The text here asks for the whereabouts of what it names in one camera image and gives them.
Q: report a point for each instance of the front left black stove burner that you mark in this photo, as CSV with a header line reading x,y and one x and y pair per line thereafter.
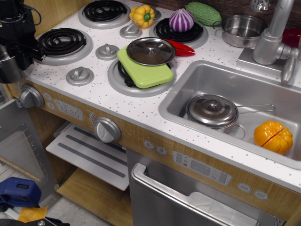
x,y
64,46

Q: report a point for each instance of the grey toy sink basin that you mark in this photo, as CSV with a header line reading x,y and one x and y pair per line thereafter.
x,y
258,100

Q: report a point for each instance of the grey stovetop knob far back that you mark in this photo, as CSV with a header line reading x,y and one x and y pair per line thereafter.
x,y
157,13

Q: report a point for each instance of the green plastic cutting board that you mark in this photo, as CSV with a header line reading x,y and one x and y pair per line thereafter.
x,y
144,76

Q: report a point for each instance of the grey stovetop knob middle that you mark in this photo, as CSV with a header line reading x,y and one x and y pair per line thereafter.
x,y
107,52

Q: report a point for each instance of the tall steel pot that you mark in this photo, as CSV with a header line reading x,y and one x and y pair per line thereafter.
x,y
10,72

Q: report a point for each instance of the front right black stove burner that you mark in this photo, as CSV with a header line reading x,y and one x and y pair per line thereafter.
x,y
117,82

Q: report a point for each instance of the open silver oven door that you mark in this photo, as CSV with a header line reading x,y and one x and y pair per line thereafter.
x,y
21,148

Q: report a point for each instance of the grey stovetop knob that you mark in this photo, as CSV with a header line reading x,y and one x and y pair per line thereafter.
x,y
107,52
132,31
80,76
157,13

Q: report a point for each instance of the white oven rack shelf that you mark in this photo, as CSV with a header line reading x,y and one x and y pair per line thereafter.
x,y
80,148

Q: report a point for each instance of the yellow toy bell pepper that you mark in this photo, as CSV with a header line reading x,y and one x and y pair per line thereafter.
x,y
142,16

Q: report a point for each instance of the blue clamp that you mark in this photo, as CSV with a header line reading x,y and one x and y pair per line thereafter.
x,y
18,192

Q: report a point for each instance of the grey oven dial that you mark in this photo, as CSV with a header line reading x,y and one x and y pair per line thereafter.
x,y
106,130
30,97

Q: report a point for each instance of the red toy cup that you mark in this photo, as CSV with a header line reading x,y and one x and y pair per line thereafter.
x,y
292,37

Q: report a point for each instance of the grey oven dial left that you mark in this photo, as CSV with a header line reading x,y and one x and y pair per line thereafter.
x,y
30,97

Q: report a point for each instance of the grey stovetop knob front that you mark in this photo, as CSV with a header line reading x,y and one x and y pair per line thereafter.
x,y
80,76

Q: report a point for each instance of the orange toy pumpkin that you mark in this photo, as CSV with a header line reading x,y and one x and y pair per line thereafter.
x,y
274,136

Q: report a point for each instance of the silver dishwasher door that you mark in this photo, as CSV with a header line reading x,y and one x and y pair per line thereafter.
x,y
162,196

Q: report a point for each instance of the lidded steel saucepan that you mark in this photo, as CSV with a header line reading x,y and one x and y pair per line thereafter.
x,y
218,112

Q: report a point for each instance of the red toy chili pepper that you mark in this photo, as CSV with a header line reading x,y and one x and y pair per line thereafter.
x,y
180,49

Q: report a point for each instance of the yellow cloth scrap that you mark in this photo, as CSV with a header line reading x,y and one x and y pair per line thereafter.
x,y
29,214

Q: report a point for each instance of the purple striped toy onion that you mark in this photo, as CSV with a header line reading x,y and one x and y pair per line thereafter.
x,y
181,21

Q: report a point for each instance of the black stove burner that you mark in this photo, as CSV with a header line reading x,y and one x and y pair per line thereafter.
x,y
117,82
196,37
104,14
64,46

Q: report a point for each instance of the back right black stove burner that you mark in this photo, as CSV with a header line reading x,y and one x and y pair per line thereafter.
x,y
196,37

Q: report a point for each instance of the grey oven dial right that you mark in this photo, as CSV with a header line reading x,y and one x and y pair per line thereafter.
x,y
106,130

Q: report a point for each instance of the green toy bitter gourd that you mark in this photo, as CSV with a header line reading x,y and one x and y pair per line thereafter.
x,y
203,13

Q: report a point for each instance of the grey toy faucet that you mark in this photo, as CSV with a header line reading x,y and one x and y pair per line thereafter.
x,y
271,56

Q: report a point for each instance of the open steel saucepan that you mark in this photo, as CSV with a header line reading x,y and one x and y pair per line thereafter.
x,y
241,31

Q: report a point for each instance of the back left black stove burner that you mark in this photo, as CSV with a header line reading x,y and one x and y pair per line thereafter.
x,y
104,14

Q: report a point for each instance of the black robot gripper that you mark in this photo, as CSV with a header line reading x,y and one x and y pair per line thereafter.
x,y
17,32

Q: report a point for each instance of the loose steel pot lid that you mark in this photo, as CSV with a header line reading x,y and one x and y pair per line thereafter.
x,y
151,51

